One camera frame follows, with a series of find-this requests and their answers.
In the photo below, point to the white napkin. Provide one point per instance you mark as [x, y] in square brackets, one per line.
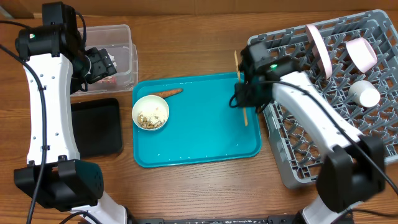
[112, 60]

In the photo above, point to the black rectangular tray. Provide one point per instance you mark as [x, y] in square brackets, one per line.
[97, 127]

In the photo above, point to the pink shallow bowl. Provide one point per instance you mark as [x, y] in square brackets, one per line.
[362, 54]

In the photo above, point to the cream bowl with food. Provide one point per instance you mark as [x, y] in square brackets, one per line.
[150, 113]

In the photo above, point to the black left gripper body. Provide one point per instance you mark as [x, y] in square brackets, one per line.
[100, 66]

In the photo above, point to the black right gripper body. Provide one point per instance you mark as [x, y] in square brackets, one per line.
[248, 96]

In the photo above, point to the small white cup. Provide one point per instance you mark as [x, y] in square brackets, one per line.
[364, 93]

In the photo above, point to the grey dishwasher rack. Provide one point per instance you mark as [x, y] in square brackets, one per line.
[295, 153]

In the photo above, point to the red foil wrapper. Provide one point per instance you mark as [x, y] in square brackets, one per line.
[110, 81]

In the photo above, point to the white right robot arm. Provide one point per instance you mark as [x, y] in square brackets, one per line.
[353, 169]

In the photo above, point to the orange carrot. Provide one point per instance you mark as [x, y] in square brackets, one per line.
[167, 93]

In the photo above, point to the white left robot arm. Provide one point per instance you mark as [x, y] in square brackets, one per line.
[55, 64]

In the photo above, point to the teal plastic tray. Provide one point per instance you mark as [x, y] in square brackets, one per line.
[201, 126]

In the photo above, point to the clear plastic bin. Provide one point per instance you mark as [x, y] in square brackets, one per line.
[117, 40]

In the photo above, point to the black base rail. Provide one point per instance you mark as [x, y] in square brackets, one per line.
[273, 219]

